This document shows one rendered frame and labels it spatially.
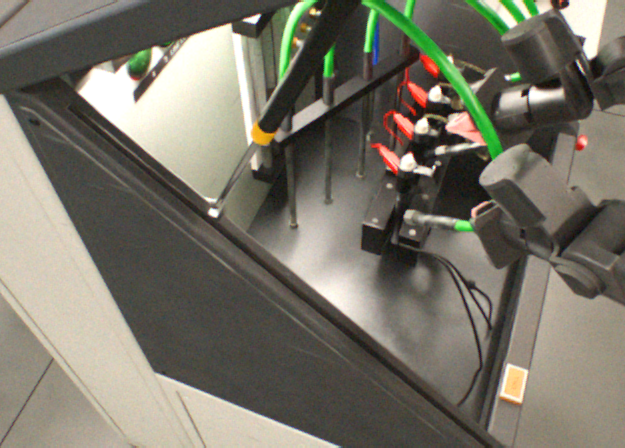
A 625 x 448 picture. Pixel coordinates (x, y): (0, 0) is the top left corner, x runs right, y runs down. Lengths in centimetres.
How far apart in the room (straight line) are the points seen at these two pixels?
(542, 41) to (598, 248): 27
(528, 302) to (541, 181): 48
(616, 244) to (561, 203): 6
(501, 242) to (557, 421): 136
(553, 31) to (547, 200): 23
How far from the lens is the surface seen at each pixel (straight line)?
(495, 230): 73
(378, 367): 78
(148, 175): 65
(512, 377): 99
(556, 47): 77
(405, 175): 99
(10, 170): 78
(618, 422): 211
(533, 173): 60
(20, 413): 214
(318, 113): 105
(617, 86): 76
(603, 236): 59
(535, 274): 110
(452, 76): 71
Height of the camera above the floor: 185
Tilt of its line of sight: 52 degrees down
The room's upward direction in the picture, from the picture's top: 1 degrees counter-clockwise
